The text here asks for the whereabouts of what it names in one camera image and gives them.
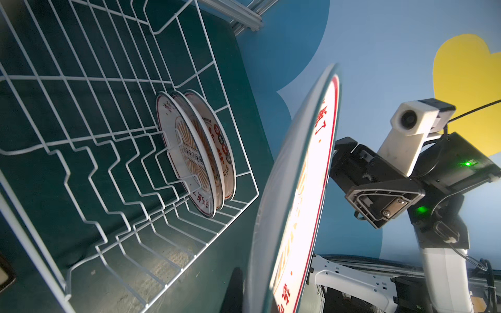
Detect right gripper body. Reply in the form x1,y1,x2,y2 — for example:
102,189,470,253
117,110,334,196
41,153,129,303
330,137,425,229

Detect white wire dish rack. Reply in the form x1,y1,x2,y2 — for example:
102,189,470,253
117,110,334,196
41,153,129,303
1,1,266,312

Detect aluminium frame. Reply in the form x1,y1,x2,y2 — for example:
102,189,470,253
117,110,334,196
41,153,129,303
202,0,279,36

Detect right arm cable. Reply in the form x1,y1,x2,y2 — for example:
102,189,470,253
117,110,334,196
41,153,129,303
445,98,501,126

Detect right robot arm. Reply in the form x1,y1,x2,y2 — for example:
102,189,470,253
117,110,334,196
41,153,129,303
309,133,500,312

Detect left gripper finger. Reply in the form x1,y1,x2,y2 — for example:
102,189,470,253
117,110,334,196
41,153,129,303
228,267,244,312

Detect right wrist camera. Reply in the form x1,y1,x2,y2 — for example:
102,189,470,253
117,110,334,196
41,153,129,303
378,98,456,176

